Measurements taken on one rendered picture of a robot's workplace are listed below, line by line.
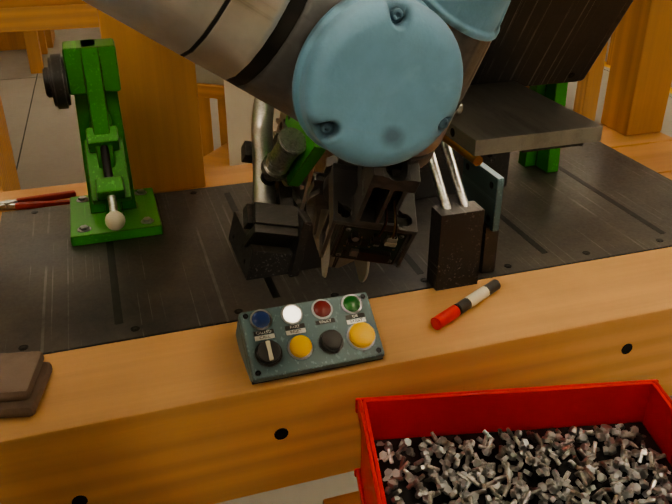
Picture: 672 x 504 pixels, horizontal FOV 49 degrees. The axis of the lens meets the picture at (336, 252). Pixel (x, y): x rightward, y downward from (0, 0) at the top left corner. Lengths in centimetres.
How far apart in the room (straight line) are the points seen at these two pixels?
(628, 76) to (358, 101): 137
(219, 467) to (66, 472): 16
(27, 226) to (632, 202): 96
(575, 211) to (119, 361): 74
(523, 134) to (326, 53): 56
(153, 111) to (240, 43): 96
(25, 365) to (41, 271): 26
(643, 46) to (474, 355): 92
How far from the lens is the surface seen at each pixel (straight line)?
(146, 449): 82
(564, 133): 87
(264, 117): 106
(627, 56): 167
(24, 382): 82
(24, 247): 116
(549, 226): 118
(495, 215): 98
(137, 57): 126
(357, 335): 82
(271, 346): 80
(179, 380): 83
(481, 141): 82
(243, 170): 140
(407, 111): 32
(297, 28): 32
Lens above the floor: 140
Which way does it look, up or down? 28 degrees down
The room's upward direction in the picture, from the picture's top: straight up
